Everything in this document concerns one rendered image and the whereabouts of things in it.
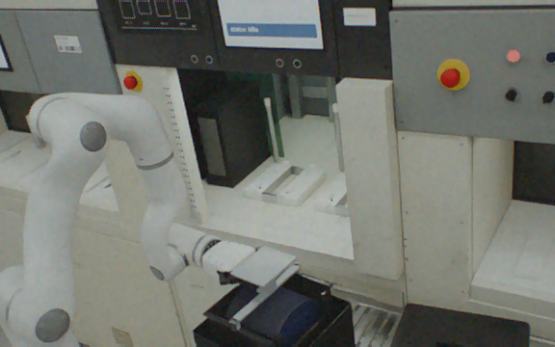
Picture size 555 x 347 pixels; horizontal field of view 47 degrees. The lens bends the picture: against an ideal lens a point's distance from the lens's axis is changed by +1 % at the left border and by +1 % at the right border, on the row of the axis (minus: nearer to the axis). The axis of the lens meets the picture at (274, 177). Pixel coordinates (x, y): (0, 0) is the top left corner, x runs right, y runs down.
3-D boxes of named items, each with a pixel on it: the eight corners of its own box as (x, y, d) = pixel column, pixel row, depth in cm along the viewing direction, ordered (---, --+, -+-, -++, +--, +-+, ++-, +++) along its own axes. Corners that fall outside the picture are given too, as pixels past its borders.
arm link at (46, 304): (43, 319, 144) (76, 352, 133) (-12, 324, 135) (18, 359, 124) (89, 101, 137) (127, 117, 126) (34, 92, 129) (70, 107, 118)
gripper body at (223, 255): (227, 254, 160) (261, 267, 153) (198, 277, 153) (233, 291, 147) (223, 229, 157) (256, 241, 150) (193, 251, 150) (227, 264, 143)
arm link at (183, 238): (185, 250, 151) (211, 227, 157) (149, 236, 159) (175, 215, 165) (196, 277, 156) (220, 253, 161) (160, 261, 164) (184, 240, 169)
